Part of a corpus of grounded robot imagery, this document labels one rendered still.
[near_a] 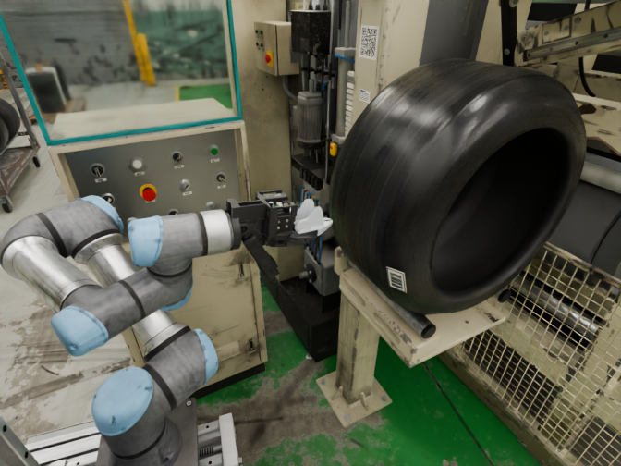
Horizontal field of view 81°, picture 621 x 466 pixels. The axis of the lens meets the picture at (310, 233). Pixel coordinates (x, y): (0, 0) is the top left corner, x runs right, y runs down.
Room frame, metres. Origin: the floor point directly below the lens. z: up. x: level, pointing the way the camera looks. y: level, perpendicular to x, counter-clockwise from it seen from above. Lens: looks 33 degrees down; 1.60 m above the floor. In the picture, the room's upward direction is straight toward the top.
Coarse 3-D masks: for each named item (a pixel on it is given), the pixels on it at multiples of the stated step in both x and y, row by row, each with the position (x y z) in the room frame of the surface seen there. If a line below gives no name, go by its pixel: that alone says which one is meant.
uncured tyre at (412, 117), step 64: (448, 64) 0.85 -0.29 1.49; (384, 128) 0.73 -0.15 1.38; (448, 128) 0.64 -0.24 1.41; (512, 128) 0.66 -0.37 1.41; (576, 128) 0.76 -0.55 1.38; (384, 192) 0.63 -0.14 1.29; (448, 192) 0.60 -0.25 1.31; (512, 192) 0.96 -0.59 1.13; (384, 256) 0.60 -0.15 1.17; (448, 256) 0.91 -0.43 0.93; (512, 256) 0.83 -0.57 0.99
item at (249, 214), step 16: (256, 192) 0.60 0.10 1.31; (272, 192) 0.61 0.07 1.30; (240, 208) 0.53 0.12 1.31; (256, 208) 0.54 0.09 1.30; (272, 208) 0.54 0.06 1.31; (288, 208) 0.56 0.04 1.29; (240, 224) 0.53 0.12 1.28; (256, 224) 0.55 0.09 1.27; (272, 224) 0.54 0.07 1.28; (288, 224) 0.56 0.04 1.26; (240, 240) 0.51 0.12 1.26; (272, 240) 0.54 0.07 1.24
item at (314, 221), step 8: (320, 208) 0.60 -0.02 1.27; (312, 216) 0.59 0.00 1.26; (320, 216) 0.60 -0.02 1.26; (296, 224) 0.57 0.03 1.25; (304, 224) 0.58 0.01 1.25; (312, 224) 0.59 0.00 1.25; (320, 224) 0.60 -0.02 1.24; (328, 224) 0.61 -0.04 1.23; (304, 232) 0.57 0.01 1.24; (320, 232) 0.59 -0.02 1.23
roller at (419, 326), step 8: (352, 264) 0.91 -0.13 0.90; (360, 272) 0.87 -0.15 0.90; (368, 280) 0.83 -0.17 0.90; (376, 288) 0.80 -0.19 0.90; (384, 296) 0.76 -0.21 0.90; (392, 304) 0.73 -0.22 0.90; (400, 312) 0.70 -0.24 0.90; (408, 312) 0.69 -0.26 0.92; (408, 320) 0.67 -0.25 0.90; (416, 320) 0.66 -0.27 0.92; (424, 320) 0.66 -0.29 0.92; (416, 328) 0.65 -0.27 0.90; (424, 328) 0.63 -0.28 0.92; (432, 328) 0.64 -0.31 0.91; (424, 336) 0.63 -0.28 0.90
